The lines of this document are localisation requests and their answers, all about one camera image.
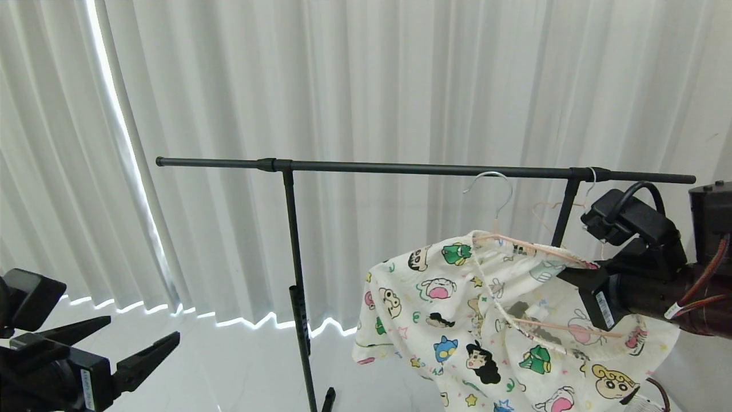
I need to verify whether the cream printed garment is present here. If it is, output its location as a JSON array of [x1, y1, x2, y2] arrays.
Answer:
[[352, 230, 681, 412]]

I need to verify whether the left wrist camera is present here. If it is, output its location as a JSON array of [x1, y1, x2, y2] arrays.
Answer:
[[0, 268, 68, 339]]

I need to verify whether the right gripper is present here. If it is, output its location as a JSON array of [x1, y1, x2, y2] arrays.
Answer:
[[557, 264, 690, 332]]

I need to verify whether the black clothes rack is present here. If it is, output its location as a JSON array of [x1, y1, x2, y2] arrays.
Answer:
[[156, 157, 697, 412]]

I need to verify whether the black cable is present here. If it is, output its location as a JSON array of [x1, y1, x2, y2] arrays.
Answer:
[[611, 181, 667, 225]]

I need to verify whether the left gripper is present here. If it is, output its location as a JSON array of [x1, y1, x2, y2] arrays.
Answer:
[[0, 315, 181, 412]]

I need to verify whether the pink clothes hanger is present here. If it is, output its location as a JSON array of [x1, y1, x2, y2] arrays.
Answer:
[[531, 182, 608, 259], [462, 171, 625, 339]]

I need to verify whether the white curtain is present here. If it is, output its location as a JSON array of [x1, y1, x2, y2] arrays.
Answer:
[[0, 0, 732, 338]]

